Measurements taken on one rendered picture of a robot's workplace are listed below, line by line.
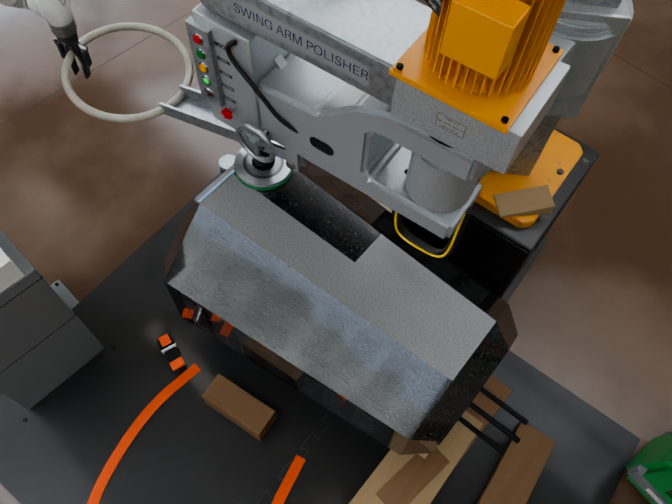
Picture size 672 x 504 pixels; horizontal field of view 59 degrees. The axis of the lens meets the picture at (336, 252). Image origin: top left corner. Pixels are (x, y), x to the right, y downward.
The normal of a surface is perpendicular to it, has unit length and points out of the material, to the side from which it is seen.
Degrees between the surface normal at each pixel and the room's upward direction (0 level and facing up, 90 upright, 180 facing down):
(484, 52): 90
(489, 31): 90
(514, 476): 0
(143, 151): 0
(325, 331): 45
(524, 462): 0
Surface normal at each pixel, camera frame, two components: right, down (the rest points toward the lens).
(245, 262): -0.40, 0.15
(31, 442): 0.04, -0.48
